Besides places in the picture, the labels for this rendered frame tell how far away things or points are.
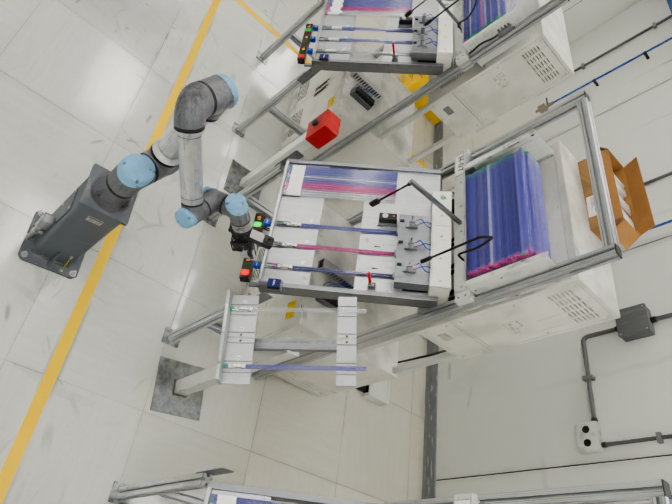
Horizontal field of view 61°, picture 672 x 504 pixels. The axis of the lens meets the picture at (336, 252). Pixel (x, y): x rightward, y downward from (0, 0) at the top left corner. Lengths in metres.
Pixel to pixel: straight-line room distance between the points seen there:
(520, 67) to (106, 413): 2.60
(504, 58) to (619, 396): 1.87
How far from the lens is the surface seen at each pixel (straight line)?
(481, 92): 3.33
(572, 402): 3.52
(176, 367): 2.82
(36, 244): 2.66
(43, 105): 3.07
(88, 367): 2.65
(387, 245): 2.36
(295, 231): 2.42
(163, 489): 2.29
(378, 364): 2.81
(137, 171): 2.10
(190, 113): 1.83
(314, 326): 2.55
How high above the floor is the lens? 2.40
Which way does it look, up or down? 39 degrees down
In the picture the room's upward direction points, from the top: 64 degrees clockwise
